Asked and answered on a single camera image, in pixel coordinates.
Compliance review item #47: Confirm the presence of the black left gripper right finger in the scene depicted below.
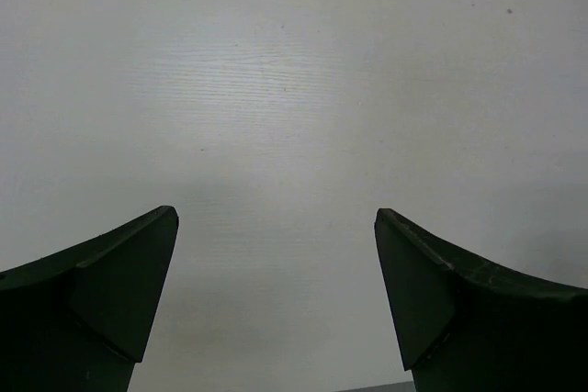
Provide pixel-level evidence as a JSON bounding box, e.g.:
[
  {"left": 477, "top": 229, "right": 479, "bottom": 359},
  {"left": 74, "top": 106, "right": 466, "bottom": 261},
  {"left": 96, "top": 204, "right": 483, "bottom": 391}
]
[{"left": 374, "top": 208, "right": 587, "bottom": 392}]

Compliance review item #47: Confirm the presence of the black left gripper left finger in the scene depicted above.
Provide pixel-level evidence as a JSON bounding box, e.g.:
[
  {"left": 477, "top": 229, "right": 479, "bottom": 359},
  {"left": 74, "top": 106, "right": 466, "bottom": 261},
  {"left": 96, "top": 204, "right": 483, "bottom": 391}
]
[{"left": 1, "top": 206, "right": 178, "bottom": 392}]

